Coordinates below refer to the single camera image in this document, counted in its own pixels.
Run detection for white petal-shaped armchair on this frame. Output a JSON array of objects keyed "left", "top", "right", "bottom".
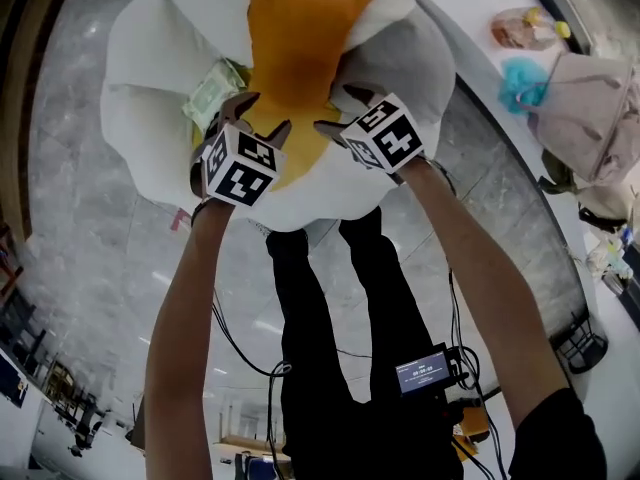
[{"left": 99, "top": 0, "right": 457, "bottom": 233}]

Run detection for orange pillow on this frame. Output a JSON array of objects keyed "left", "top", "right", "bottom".
[{"left": 242, "top": 0, "right": 376, "bottom": 119}]

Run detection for person's left forearm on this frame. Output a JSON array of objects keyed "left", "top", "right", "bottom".
[{"left": 143, "top": 200, "right": 236, "bottom": 480}]

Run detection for wooden step platform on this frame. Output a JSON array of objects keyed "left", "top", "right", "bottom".
[{"left": 0, "top": 0, "right": 81, "bottom": 249}]

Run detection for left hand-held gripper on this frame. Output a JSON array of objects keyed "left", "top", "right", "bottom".
[{"left": 189, "top": 91, "right": 293, "bottom": 208}]

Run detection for black screen device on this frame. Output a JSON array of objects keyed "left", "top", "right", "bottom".
[{"left": 394, "top": 350, "right": 459, "bottom": 397}]

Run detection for beige handbag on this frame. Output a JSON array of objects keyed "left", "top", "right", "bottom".
[{"left": 574, "top": 182, "right": 631, "bottom": 234}]

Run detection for pink backpack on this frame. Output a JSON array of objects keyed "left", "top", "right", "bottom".
[{"left": 527, "top": 50, "right": 640, "bottom": 187}]

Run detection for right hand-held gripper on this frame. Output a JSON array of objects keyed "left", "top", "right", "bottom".
[{"left": 313, "top": 84, "right": 426, "bottom": 174}]

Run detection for yellow seat pad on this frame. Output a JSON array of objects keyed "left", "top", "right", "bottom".
[{"left": 192, "top": 62, "right": 342, "bottom": 193}]

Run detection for orange drink bottle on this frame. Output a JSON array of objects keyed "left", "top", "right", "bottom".
[{"left": 490, "top": 6, "right": 572, "bottom": 50}]

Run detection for pale green wipes packet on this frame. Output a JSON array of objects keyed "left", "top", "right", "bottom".
[{"left": 181, "top": 57, "right": 247, "bottom": 129}]

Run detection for black metal stool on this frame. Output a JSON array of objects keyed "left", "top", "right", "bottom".
[{"left": 549, "top": 312, "right": 610, "bottom": 374}]

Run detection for black cable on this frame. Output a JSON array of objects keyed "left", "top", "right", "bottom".
[
  {"left": 447, "top": 265, "right": 509, "bottom": 479},
  {"left": 210, "top": 287, "right": 294, "bottom": 474}
]

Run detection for olive green bag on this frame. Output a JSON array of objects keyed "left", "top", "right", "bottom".
[{"left": 537, "top": 147, "right": 581, "bottom": 197}]

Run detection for brown wooden stool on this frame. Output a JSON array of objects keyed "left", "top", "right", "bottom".
[{"left": 0, "top": 222, "right": 24, "bottom": 299}]

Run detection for person's right forearm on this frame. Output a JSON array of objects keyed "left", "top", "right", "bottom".
[{"left": 399, "top": 157, "right": 571, "bottom": 429}]

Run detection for person's black trousers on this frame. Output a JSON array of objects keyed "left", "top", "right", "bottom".
[{"left": 264, "top": 206, "right": 464, "bottom": 480}]

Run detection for teal fluffy duster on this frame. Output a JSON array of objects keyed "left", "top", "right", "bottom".
[{"left": 499, "top": 52, "right": 567, "bottom": 115}]

